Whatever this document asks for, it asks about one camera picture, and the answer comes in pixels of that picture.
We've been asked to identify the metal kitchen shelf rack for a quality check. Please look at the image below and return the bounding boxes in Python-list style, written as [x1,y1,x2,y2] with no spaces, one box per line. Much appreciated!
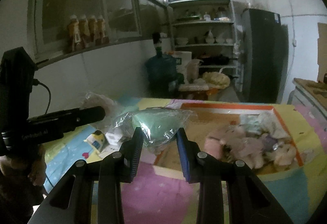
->
[168,0,243,84]

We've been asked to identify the purple white plush toy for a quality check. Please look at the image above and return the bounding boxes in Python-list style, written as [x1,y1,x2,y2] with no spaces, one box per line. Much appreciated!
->
[262,134,297,167]

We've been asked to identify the orange rimmed cardboard tray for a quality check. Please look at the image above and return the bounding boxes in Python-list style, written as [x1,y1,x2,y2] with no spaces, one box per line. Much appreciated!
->
[153,102,305,184]

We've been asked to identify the yellow dried food bag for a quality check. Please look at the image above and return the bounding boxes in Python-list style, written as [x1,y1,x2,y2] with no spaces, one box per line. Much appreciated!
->
[202,72,231,90]

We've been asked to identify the dark grey refrigerator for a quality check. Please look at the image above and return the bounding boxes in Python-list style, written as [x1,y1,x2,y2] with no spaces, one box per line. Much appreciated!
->
[241,9,288,103]

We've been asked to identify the white floral cloth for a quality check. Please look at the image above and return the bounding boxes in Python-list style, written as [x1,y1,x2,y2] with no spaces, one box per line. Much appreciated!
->
[240,112,290,139]

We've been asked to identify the orange drink bottles row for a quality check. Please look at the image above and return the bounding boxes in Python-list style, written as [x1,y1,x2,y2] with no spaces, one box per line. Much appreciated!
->
[67,15,109,52]

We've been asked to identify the left hand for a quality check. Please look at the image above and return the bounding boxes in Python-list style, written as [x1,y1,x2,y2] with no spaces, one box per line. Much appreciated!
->
[1,144,47,186]

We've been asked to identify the cardboard wall sheets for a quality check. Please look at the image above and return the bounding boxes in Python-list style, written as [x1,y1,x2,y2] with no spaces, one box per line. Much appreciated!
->
[317,22,327,82]

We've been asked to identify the kitchen counter with bottles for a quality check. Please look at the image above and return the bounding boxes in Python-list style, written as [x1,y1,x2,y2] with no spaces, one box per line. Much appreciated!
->
[288,78,326,118]

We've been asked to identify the green water jug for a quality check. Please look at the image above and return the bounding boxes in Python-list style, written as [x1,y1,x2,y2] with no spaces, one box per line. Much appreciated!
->
[145,32,184,98]

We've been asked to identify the green cloth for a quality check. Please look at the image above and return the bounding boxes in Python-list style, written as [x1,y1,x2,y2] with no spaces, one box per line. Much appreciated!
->
[110,108,197,155]

